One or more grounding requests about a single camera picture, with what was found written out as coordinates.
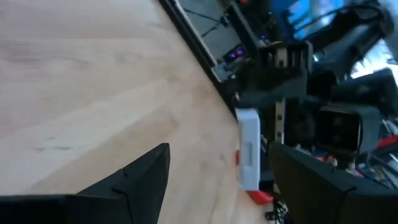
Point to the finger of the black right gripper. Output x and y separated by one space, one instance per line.
280 91

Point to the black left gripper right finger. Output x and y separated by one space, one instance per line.
311 193

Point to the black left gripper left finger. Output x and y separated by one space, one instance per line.
136 193

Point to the white rectangular power adapter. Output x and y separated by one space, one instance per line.
248 133

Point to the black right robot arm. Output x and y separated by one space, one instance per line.
367 90

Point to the black computer tower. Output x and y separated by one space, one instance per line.
236 53

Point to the monitor with blue screen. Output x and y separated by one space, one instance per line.
301 15

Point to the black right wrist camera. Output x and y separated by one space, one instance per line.
345 129

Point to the black aluminium table frame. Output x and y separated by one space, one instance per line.
199 53

